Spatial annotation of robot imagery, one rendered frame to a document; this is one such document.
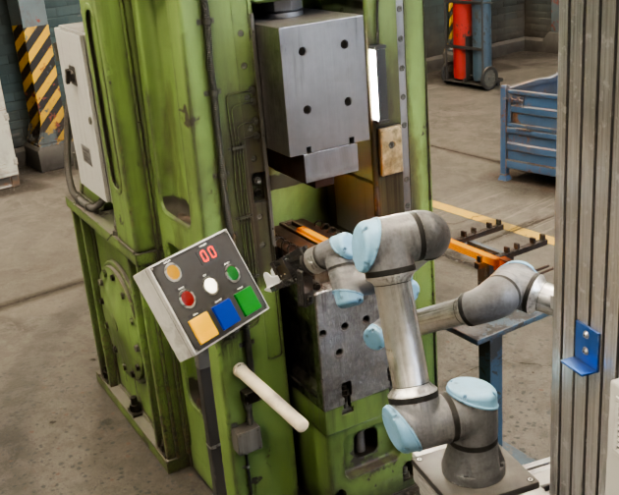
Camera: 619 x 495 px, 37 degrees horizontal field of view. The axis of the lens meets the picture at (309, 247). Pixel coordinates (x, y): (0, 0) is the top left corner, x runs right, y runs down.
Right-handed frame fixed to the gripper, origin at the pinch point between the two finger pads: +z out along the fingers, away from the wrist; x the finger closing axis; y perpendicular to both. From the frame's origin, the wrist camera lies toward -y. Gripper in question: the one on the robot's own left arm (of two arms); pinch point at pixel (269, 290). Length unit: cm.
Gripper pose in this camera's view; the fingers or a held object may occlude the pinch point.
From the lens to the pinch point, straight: 268.4
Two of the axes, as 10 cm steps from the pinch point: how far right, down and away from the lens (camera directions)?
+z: -6.7, 3.3, 6.7
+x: -5.8, 3.4, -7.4
